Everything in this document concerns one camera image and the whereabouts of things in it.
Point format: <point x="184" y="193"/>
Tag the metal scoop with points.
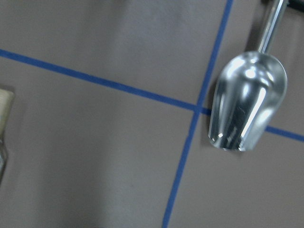
<point x="249" y="91"/>

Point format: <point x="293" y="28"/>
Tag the bamboo cutting board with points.
<point x="6" y="99"/>

